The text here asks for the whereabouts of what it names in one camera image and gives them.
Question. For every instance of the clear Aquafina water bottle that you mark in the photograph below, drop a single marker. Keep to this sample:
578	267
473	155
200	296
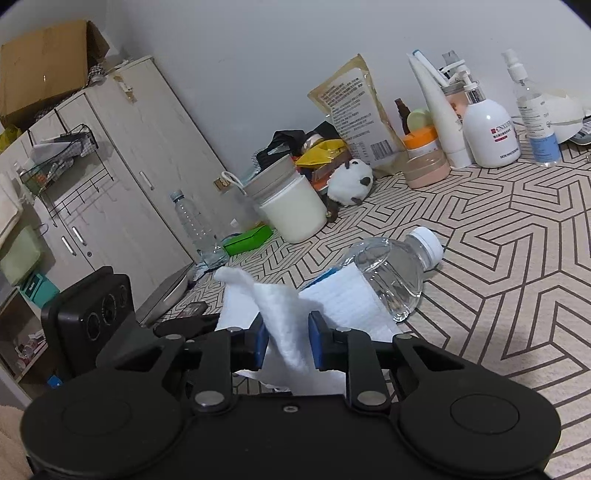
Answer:
394	269

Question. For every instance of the orange lid jar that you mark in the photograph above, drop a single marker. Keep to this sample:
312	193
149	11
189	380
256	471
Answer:
422	141

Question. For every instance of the black hair brush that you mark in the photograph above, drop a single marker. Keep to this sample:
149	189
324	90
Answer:
284	142

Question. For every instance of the yellow snack packet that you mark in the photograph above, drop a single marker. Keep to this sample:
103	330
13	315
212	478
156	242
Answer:
322	154

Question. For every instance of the white face mask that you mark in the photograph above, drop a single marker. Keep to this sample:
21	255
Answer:
566	114

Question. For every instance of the upright empty plastic bottle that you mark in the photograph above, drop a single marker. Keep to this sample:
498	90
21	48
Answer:
199	232

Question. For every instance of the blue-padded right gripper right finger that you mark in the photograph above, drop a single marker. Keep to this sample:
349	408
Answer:
354	353

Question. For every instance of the clear spray bottle blue label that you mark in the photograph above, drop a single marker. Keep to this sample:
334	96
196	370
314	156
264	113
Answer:
534	112

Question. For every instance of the white cosmetic tube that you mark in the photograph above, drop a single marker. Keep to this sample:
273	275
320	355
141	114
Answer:
446	121

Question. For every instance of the smartphone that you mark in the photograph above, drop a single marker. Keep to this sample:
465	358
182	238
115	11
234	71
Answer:
192	309

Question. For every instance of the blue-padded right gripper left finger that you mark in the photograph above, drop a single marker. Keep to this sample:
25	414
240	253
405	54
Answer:
223	353

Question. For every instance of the pink cup with toothbrushes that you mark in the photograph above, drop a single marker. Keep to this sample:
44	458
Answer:
454	91

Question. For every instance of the white wooden cabinet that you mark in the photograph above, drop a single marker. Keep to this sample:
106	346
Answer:
112	207

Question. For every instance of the silver laptop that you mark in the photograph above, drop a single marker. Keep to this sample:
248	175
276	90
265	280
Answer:
164	297

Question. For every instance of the green round compact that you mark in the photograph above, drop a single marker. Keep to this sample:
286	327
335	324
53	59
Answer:
419	119

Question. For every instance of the small panda plush toy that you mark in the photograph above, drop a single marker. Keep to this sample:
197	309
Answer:
349	185

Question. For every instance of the white cylindrical cup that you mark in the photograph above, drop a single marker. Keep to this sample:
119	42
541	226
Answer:
296	211

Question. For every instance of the kraft paper food pouch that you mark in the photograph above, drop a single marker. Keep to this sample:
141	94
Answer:
350	100

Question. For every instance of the beige collapsible cup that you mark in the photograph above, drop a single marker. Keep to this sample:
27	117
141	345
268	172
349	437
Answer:
271	180

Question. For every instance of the white pump lotion bottle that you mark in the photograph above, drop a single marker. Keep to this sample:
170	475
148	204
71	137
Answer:
487	126

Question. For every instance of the white paper towel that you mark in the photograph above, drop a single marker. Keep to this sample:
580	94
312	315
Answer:
345	299

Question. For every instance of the pink cosmetic jar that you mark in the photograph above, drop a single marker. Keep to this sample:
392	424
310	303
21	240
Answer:
426	170

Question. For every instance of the green small box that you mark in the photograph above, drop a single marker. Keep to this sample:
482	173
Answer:
248	241

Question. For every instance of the brown small dropper bottle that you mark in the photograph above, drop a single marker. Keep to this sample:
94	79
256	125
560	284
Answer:
404	113

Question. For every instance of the cardboard box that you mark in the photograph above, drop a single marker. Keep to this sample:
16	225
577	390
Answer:
45	66

